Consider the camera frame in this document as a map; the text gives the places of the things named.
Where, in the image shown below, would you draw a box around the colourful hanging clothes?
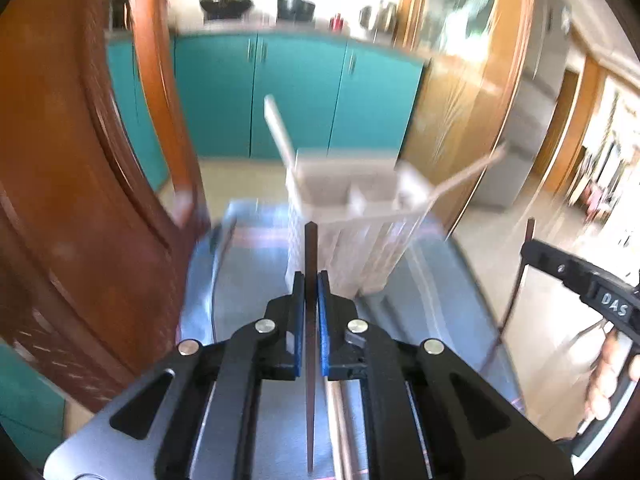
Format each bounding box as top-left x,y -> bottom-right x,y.
567,140 -> 628,222

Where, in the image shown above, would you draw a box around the white plastic spoon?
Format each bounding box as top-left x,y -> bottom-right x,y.
263,94 -> 302,171

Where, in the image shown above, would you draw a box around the black cooking pot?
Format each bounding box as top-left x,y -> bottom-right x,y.
276,0 -> 317,22

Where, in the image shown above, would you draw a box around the blue table mat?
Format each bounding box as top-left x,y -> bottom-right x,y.
179,199 -> 527,480

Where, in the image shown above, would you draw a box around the teal lower kitchen cabinet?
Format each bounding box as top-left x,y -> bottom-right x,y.
105,32 -> 427,192

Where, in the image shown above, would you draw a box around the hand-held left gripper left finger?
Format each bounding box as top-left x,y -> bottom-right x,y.
44,271 -> 307,480

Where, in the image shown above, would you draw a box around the black wok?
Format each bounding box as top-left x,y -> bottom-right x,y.
199,0 -> 254,17

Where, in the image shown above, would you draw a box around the brown wooden chair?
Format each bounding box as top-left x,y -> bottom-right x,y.
0,0 -> 212,413

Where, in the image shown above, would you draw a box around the person's right hand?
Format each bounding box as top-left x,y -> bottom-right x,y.
584,330 -> 640,423

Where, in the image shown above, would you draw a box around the dark chopstick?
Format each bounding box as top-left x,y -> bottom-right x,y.
481,217 -> 537,377
304,221 -> 319,474

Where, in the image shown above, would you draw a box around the silver refrigerator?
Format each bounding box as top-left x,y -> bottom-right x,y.
470,0 -> 574,209

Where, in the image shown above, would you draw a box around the wooden framed glass door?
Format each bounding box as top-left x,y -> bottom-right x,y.
399,0 -> 537,233

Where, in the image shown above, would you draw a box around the light chopstick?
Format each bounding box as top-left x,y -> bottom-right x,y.
400,141 -> 510,261

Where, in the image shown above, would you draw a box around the wooden room door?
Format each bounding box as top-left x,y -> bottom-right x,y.
544,54 -> 607,192

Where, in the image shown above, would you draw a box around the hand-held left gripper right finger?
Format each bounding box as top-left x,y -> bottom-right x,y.
317,270 -> 573,480

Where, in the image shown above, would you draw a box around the steel kettle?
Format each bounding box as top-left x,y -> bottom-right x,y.
359,0 -> 399,32

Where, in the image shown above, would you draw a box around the white slotted utensil basket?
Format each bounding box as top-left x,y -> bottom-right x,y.
284,147 -> 437,297

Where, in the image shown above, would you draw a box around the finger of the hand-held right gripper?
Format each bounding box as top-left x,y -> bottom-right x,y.
520,239 -> 592,292

